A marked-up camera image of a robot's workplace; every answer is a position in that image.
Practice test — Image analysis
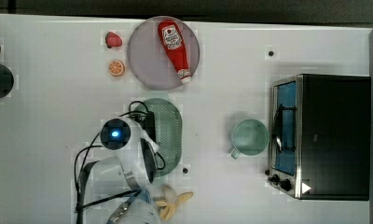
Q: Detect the red toy strawberry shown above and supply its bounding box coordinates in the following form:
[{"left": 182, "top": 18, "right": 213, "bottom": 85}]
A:
[{"left": 104, "top": 32, "right": 122, "bottom": 49}]

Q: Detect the green plastic strainer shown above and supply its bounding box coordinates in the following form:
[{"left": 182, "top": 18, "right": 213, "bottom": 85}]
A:
[{"left": 133, "top": 98, "right": 183, "bottom": 177}]

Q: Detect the grey round plate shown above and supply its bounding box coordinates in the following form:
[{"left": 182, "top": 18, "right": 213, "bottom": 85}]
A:
[{"left": 127, "top": 16, "right": 200, "bottom": 91}]

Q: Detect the peeled toy banana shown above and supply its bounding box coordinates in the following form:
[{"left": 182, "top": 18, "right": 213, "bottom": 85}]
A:
[{"left": 154, "top": 185, "right": 194, "bottom": 221}]

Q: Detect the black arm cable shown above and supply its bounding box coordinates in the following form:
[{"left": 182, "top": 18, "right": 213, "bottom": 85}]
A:
[{"left": 73, "top": 100, "right": 167, "bottom": 224}]

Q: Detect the orange slice toy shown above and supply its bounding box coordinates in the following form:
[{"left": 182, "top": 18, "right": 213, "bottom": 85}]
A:
[{"left": 108, "top": 60, "right": 125, "bottom": 77}]

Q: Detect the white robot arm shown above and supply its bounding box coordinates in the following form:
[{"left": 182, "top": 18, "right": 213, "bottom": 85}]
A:
[{"left": 74, "top": 111, "right": 160, "bottom": 224}]

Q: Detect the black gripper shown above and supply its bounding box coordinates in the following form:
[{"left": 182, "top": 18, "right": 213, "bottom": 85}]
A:
[{"left": 141, "top": 111, "right": 157, "bottom": 183}]

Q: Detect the green mug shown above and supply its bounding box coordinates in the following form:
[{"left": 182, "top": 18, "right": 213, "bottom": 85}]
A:
[{"left": 229, "top": 119, "right": 269, "bottom": 160}]

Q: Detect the black toaster oven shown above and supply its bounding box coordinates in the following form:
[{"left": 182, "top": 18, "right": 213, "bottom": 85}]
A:
[{"left": 266, "top": 74, "right": 371, "bottom": 201}]

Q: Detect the red ketchup bottle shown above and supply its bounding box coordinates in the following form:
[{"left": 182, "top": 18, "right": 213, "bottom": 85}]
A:
[{"left": 157, "top": 20, "right": 192, "bottom": 84}]

